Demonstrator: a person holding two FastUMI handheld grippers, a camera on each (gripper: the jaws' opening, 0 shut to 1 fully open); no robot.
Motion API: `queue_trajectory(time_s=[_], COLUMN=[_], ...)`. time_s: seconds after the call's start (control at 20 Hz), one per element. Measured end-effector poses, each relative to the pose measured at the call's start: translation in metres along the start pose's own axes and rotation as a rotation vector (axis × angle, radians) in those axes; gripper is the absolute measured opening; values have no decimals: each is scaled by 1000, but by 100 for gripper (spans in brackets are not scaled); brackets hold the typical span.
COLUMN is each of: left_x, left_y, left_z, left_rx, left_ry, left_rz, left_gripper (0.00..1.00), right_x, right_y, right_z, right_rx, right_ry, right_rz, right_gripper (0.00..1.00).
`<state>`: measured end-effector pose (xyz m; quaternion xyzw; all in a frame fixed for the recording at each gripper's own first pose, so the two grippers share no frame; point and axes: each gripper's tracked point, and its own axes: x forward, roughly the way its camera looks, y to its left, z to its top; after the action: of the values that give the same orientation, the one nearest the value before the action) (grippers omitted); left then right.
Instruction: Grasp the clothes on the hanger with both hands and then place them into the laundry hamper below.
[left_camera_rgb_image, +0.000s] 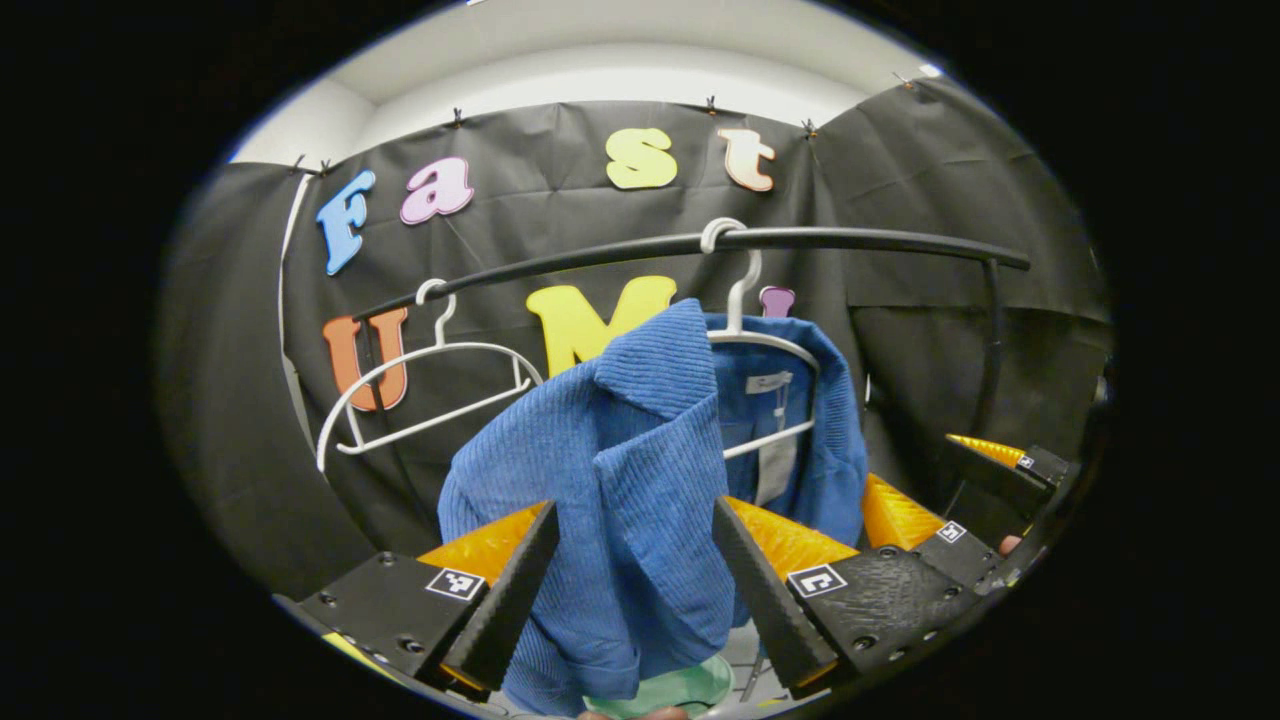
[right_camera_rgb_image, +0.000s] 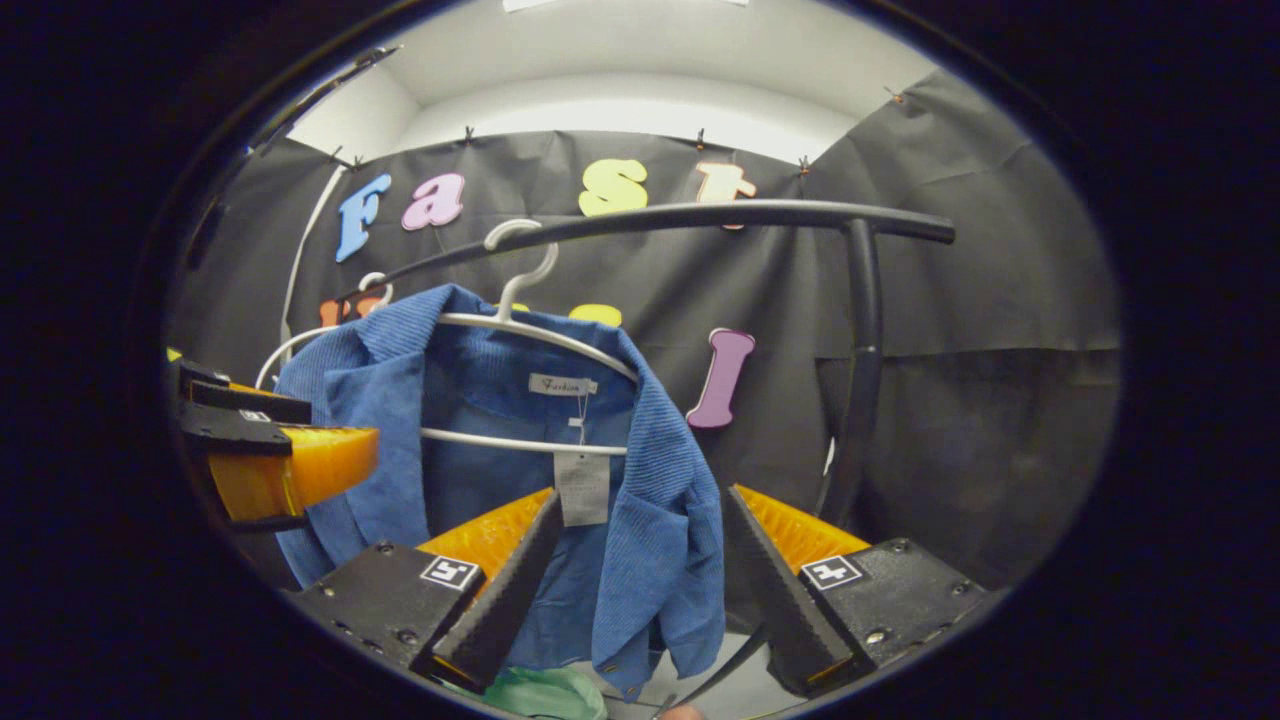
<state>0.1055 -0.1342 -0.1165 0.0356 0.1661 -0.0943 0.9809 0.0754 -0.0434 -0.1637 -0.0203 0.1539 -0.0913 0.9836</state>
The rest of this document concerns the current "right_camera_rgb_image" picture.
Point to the ceiling light panel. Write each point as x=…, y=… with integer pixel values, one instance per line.
x=530, y=4

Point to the white clothes hanger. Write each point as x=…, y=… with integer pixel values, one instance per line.
x=285, y=345
x=520, y=442

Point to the black clothes rack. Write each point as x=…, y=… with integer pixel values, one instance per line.
x=865, y=300

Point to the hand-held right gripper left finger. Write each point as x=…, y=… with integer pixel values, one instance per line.
x=505, y=600

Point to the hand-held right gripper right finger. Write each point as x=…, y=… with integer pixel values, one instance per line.
x=775, y=600

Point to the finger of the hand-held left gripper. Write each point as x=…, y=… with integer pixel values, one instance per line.
x=260, y=398
x=320, y=465

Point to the black backdrop cloth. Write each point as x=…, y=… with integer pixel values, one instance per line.
x=1000, y=300

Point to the green laundry hamper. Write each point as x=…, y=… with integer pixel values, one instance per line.
x=550, y=695

